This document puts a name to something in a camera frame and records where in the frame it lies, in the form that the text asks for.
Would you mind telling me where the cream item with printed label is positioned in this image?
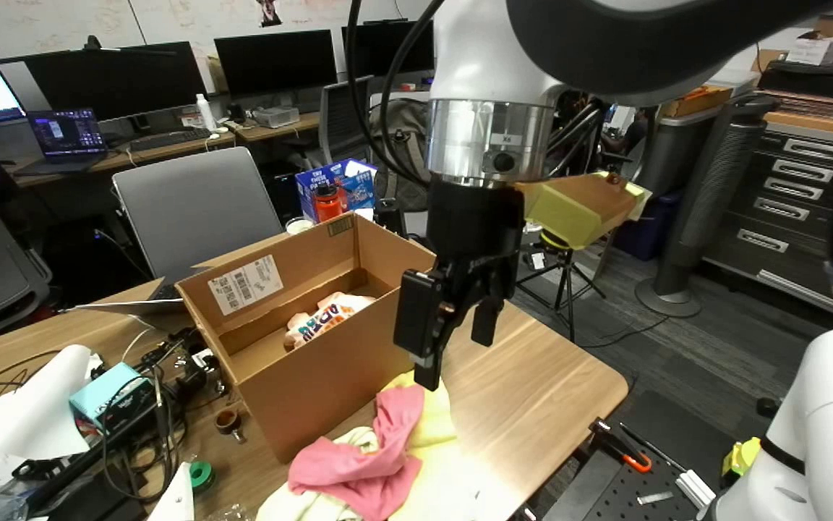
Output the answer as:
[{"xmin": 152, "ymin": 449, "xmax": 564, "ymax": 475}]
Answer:
[{"xmin": 281, "ymin": 288, "xmax": 379, "ymax": 355}]

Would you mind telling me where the teal electronic device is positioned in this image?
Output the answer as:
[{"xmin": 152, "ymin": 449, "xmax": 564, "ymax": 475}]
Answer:
[{"xmin": 65, "ymin": 361, "xmax": 156, "ymax": 429}]

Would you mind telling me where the small white cardboard box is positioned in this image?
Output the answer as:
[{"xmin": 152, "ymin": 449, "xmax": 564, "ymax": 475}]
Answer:
[{"xmin": 787, "ymin": 31, "xmax": 833, "ymax": 68}]

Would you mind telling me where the brown cardboard box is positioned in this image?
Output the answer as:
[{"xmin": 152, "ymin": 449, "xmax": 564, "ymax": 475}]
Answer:
[{"xmin": 172, "ymin": 212, "xmax": 440, "ymax": 465}]

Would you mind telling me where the orange handled tool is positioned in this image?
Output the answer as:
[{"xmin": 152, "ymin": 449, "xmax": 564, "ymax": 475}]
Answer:
[{"xmin": 587, "ymin": 417, "xmax": 657, "ymax": 477}]

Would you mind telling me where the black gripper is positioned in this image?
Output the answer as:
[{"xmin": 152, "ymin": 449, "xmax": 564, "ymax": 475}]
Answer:
[{"xmin": 393, "ymin": 176, "xmax": 526, "ymax": 393}]

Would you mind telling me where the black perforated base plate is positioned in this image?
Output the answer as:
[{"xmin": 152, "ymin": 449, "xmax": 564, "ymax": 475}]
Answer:
[{"xmin": 541, "ymin": 446, "xmax": 722, "ymax": 521}]

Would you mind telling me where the dark blue bin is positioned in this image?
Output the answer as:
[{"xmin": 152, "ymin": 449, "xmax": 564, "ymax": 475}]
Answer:
[{"xmin": 615, "ymin": 191, "xmax": 674, "ymax": 260}]

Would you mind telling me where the yellow green tape tag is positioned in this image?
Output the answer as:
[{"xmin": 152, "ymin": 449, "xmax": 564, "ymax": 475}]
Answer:
[{"xmin": 722, "ymin": 433, "xmax": 762, "ymax": 477}]

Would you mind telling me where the small brown round object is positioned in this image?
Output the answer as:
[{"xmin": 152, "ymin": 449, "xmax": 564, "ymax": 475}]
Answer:
[{"xmin": 214, "ymin": 404, "xmax": 246, "ymax": 443}]

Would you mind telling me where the orange bottle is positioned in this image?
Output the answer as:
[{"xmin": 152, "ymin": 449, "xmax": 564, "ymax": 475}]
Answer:
[{"xmin": 308, "ymin": 183, "xmax": 346, "ymax": 226}]

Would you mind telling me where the blue printed package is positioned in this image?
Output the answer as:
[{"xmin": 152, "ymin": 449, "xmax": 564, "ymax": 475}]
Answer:
[{"xmin": 294, "ymin": 157, "xmax": 382, "ymax": 226}]

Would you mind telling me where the pale green towel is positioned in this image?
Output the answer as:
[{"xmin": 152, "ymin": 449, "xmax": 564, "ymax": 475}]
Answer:
[{"xmin": 253, "ymin": 429, "xmax": 382, "ymax": 521}]

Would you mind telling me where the grey olive backpack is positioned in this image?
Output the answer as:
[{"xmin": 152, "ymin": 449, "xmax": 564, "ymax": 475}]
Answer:
[{"xmin": 366, "ymin": 95, "xmax": 435, "ymax": 212}]

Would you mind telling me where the black tripod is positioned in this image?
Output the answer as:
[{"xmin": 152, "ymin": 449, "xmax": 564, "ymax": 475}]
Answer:
[{"xmin": 513, "ymin": 229, "xmax": 612, "ymax": 341}]

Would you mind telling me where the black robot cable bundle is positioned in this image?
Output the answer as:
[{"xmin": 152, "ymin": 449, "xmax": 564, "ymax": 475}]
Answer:
[{"xmin": 343, "ymin": 0, "xmax": 435, "ymax": 186}]

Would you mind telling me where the silver metal bracket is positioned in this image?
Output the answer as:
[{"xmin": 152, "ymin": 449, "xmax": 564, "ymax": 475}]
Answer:
[{"xmin": 674, "ymin": 468, "xmax": 716, "ymax": 508}]

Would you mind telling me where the pink cloth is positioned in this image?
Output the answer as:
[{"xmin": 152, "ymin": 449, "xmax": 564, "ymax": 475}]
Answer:
[{"xmin": 286, "ymin": 384, "xmax": 428, "ymax": 521}]

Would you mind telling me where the wall whiteboard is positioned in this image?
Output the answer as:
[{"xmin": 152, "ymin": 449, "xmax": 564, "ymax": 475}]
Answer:
[{"xmin": 0, "ymin": 0, "xmax": 440, "ymax": 57}]

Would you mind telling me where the long wooden desk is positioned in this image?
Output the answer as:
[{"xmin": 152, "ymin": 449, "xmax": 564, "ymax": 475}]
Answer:
[{"xmin": 6, "ymin": 110, "xmax": 325, "ymax": 191}]

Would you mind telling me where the grey cylindrical stand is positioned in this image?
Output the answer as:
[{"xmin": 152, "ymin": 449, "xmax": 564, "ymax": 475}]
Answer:
[{"xmin": 629, "ymin": 95, "xmax": 768, "ymax": 322}]

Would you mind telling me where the black printer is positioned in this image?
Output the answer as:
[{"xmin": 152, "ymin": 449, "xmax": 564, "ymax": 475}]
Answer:
[{"xmin": 758, "ymin": 57, "xmax": 833, "ymax": 105}]

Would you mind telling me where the white paper sheet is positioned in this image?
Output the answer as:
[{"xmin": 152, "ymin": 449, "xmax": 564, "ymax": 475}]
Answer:
[{"xmin": 145, "ymin": 459, "xmax": 195, "ymax": 521}]

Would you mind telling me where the green tape roll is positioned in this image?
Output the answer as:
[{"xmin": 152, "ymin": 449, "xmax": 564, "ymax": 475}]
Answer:
[{"xmin": 185, "ymin": 459, "xmax": 216, "ymax": 491}]

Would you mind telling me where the open laptop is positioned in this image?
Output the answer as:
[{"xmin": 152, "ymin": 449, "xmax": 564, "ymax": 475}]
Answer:
[{"xmin": 25, "ymin": 108, "xmax": 110, "ymax": 176}]

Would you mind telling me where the black drawer cabinet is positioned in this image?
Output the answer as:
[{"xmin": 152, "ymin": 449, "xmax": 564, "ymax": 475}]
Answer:
[{"xmin": 701, "ymin": 110, "xmax": 833, "ymax": 322}]

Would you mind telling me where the dark grey flat panel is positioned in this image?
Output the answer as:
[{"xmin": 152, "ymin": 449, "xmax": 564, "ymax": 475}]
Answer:
[{"xmin": 318, "ymin": 74, "xmax": 375, "ymax": 161}]

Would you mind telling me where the yellow cloth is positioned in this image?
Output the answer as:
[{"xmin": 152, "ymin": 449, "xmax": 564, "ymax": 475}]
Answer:
[{"xmin": 375, "ymin": 371, "xmax": 483, "ymax": 521}]

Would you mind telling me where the grey fabric office chair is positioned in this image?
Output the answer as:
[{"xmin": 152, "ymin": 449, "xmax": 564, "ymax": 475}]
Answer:
[{"xmin": 110, "ymin": 144, "xmax": 284, "ymax": 291}]

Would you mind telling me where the black computer monitor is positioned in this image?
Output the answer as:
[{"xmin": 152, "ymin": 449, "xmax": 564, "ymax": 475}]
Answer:
[
  {"xmin": 23, "ymin": 37, "xmax": 207, "ymax": 123},
  {"xmin": 210, "ymin": 27, "xmax": 340, "ymax": 99},
  {"xmin": 338, "ymin": 16, "xmax": 435, "ymax": 81}
]

